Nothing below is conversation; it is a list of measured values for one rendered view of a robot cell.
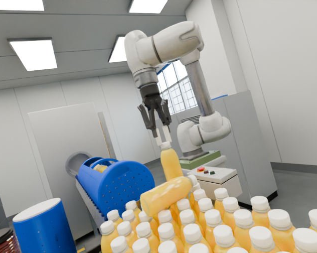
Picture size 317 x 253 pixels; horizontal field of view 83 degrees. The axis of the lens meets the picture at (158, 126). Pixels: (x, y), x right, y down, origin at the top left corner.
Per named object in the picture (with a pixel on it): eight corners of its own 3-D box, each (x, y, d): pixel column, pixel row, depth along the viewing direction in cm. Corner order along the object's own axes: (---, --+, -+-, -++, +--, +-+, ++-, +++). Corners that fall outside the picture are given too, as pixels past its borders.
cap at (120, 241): (114, 256, 43) (112, 249, 43) (110, 248, 46) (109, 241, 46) (129, 246, 45) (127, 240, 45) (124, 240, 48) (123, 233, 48)
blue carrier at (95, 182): (116, 178, 168) (104, 151, 165) (164, 200, 92) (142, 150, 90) (87, 196, 154) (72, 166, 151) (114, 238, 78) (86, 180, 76)
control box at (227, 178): (206, 184, 88) (201, 165, 88) (243, 193, 71) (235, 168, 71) (192, 194, 83) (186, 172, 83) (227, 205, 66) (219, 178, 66)
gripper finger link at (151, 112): (154, 100, 68) (150, 100, 68) (157, 128, 68) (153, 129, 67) (149, 102, 72) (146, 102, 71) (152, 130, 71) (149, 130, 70)
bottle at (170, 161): (187, 193, 67) (174, 145, 67) (169, 197, 67) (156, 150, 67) (187, 185, 74) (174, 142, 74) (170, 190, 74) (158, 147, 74)
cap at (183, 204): (190, 209, 54) (188, 203, 54) (177, 211, 55) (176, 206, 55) (189, 203, 58) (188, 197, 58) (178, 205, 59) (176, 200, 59)
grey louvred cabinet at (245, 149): (187, 173, 429) (170, 116, 427) (279, 195, 236) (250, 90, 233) (168, 182, 406) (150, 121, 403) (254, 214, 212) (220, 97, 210)
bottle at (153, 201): (152, 208, 49) (199, 180, 59) (139, 190, 54) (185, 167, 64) (150, 222, 53) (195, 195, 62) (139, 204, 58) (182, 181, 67)
